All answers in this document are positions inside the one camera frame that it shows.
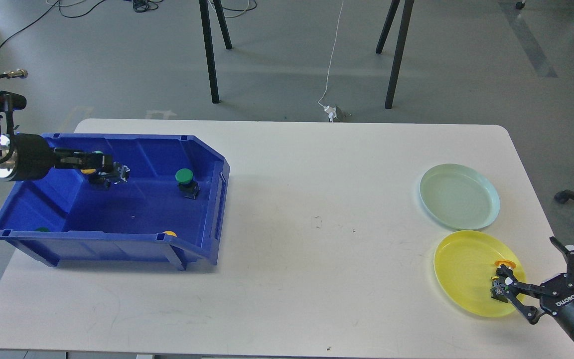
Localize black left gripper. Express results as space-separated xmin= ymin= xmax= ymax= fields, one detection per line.
xmin=0 ymin=134 xmax=113 ymax=181

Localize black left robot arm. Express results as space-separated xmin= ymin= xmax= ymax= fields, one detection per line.
xmin=0 ymin=69 xmax=126 ymax=184

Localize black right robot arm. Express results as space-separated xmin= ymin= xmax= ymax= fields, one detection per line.
xmin=490 ymin=237 xmax=574 ymax=342

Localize yellow plate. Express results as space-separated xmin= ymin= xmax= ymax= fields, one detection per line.
xmin=433 ymin=230 xmax=526 ymax=318

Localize green push button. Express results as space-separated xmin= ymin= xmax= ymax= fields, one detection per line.
xmin=175 ymin=168 xmax=200 ymax=200

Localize pale green plate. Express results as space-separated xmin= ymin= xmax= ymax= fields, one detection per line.
xmin=419 ymin=164 xmax=501 ymax=230

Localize blue plastic bin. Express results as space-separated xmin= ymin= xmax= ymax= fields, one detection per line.
xmin=0 ymin=133 xmax=230 ymax=270

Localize black tripod legs left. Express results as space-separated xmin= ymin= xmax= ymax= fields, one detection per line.
xmin=198 ymin=0 xmax=234 ymax=104

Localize black tripod legs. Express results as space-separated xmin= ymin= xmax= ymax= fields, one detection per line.
xmin=375 ymin=0 xmax=415 ymax=109
xmin=198 ymin=0 xmax=234 ymax=104

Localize black tripod legs right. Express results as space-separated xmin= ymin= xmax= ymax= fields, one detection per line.
xmin=375 ymin=0 xmax=415 ymax=109

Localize black floor cable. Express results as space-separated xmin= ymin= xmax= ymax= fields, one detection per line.
xmin=0 ymin=0 xmax=108 ymax=84

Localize white cable with plug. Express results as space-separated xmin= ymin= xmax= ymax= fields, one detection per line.
xmin=318 ymin=0 xmax=345 ymax=123

